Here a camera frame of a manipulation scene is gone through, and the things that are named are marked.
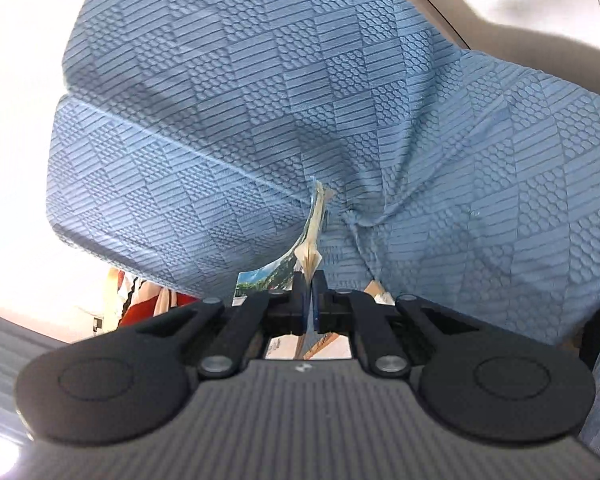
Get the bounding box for curled photo cover notebook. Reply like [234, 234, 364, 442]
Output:
[234, 175, 337, 307]

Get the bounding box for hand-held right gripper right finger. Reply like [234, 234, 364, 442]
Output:
[314, 270, 486, 378]

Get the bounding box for red black cream striped blanket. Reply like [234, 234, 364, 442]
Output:
[104, 266, 203, 332]

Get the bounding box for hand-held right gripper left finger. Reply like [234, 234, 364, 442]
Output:
[115, 270, 312, 380]

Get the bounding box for white cabinet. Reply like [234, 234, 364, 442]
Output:
[385, 0, 600, 106]

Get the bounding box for blue textured sofa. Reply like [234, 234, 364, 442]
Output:
[46, 0, 600, 348]

